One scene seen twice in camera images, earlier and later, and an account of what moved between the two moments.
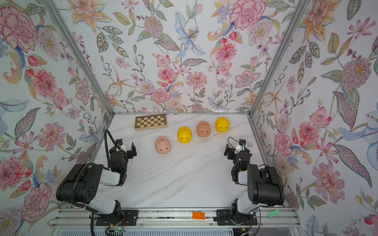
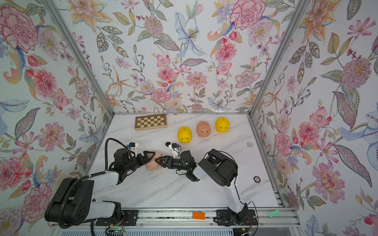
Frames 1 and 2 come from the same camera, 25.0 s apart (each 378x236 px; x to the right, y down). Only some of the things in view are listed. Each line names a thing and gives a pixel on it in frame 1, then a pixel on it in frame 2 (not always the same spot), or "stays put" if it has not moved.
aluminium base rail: [179, 218] stays put
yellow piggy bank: [184, 134] stays put
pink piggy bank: [163, 145] to [152, 165]
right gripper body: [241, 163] to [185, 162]
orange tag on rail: [198, 216] stays put
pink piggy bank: [203, 129] stays put
